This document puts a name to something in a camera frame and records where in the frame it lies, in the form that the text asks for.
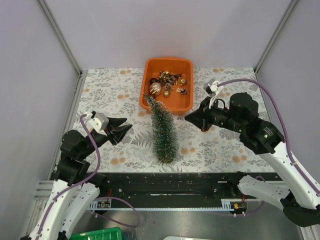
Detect brown pine cone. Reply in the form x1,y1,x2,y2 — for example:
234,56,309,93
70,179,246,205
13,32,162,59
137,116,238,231
164,83,173,91

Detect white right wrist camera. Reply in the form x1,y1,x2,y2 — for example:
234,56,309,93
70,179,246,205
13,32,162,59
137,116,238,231
203,78,223,109

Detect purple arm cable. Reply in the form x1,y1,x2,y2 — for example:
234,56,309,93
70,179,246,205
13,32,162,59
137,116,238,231
37,114,140,236
217,78,320,218

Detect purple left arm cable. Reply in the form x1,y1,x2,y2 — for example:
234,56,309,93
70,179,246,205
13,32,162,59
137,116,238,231
37,114,140,236

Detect large gold striped bauble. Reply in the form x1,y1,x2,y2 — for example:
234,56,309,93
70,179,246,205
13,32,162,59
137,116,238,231
149,82,162,96

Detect small green christmas tree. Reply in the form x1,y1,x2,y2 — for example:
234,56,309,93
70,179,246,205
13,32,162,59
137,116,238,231
143,94,179,164

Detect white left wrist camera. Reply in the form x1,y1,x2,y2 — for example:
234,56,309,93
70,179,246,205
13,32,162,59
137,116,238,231
85,111,109,136

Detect grey slotted cable duct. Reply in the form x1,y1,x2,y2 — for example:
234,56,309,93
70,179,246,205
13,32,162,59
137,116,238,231
87,200,234,212

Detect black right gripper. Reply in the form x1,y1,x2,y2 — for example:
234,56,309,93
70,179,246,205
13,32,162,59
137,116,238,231
184,95,245,133

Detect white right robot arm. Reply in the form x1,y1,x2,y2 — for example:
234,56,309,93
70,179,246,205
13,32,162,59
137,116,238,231
184,92,320,227

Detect aluminium frame post left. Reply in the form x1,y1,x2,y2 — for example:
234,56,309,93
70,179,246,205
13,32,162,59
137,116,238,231
37,0,83,73

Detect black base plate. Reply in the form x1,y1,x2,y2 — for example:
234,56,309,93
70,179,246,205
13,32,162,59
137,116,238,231
99,172,251,210

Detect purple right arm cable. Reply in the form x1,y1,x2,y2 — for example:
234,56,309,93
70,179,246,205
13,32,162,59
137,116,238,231
217,78,320,218

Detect green plastic crate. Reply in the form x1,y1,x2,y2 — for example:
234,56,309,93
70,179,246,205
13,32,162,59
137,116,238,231
70,227,123,240

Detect floral patterned table mat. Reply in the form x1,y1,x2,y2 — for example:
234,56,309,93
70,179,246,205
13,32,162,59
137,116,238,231
75,68,272,173

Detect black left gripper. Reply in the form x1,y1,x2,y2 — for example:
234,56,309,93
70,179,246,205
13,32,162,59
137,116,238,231
80,116,133,158

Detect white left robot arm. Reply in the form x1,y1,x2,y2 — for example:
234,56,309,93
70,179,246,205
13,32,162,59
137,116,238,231
23,111,132,240

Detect gold and brown ornament pile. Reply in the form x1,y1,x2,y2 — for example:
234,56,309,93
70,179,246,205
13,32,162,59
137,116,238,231
158,70,182,85

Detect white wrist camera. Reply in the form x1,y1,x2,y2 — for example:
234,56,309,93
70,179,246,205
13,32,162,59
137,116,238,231
85,111,109,136
203,78,223,109

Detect gold wrapped round ornament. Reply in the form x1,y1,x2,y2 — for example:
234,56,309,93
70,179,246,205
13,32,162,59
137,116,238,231
180,78,187,86

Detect small gold bauble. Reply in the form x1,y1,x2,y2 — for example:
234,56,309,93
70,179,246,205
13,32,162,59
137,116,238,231
163,90,170,98

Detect orange plastic tub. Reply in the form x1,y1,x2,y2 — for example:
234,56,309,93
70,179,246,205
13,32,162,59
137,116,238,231
139,56,194,116

